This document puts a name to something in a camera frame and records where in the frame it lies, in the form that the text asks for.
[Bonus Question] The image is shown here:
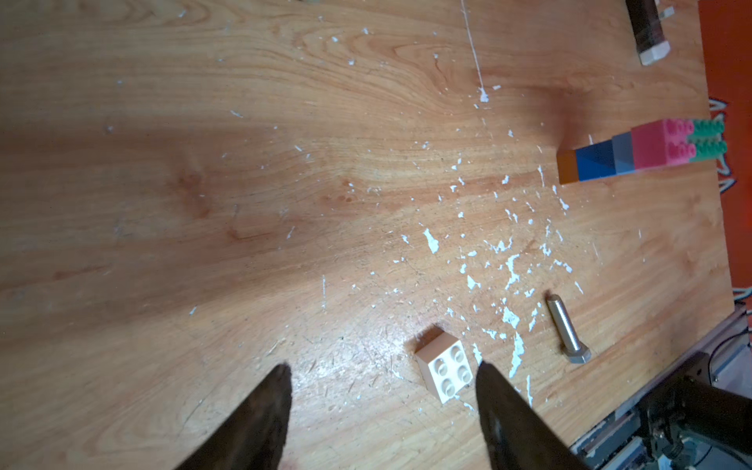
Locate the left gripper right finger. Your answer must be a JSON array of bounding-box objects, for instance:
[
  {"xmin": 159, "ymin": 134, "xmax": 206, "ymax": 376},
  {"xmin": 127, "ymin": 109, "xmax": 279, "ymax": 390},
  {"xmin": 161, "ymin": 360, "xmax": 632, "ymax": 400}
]
[{"xmin": 476, "ymin": 362, "xmax": 587, "ymax": 470}]

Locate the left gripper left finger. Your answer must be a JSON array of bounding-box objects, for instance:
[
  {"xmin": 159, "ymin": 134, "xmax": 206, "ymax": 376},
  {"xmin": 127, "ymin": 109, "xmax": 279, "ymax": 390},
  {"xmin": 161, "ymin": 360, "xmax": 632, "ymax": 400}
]
[{"xmin": 178, "ymin": 362, "xmax": 293, "ymax": 469}]

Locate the white 2x2 lego brick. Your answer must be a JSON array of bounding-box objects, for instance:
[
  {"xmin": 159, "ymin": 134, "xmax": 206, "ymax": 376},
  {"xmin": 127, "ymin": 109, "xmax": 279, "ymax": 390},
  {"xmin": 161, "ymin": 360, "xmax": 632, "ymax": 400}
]
[{"xmin": 415, "ymin": 332, "xmax": 473, "ymax": 405}]

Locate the brown 2x2 lego plate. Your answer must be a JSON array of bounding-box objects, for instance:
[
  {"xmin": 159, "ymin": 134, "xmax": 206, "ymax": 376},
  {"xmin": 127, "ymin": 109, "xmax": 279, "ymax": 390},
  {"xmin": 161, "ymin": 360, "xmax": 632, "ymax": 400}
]
[{"xmin": 556, "ymin": 150, "xmax": 580, "ymax": 185}]

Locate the pink 2x2 lego brick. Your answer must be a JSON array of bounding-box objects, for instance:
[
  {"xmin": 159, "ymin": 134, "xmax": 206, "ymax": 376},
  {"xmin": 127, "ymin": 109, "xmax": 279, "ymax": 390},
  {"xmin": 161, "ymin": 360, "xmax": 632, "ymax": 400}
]
[{"xmin": 631, "ymin": 119, "xmax": 697, "ymax": 170}]

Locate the green 2x4 lego brick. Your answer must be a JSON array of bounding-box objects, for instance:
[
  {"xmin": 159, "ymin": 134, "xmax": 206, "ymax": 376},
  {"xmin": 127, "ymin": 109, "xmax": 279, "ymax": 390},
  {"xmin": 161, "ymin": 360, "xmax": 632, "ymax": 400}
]
[{"xmin": 687, "ymin": 119, "xmax": 728, "ymax": 162}]

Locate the light blue 2x4 lego brick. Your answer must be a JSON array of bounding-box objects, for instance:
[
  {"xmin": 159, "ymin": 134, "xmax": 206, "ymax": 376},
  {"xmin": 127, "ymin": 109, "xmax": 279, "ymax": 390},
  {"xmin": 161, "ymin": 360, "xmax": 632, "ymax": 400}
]
[{"xmin": 611, "ymin": 132, "xmax": 636, "ymax": 175}]

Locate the steel hex bolt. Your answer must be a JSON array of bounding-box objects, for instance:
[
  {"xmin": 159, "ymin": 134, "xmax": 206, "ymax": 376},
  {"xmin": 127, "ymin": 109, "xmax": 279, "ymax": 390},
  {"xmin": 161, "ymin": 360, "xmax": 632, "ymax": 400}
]
[{"xmin": 546, "ymin": 292, "xmax": 591, "ymax": 364}]

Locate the black comb-like tool strip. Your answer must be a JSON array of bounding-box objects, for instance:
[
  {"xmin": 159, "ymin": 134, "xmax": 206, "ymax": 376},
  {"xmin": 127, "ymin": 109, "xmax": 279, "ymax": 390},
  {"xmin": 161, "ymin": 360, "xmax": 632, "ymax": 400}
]
[{"xmin": 625, "ymin": 0, "xmax": 672, "ymax": 67}]

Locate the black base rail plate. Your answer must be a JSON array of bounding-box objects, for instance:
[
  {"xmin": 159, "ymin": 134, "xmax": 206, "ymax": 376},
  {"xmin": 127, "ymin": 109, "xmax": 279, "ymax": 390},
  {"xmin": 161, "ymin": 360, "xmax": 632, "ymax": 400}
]
[{"xmin": 570, "ymin": 302, "xmax": 751, "ymax": 469}]

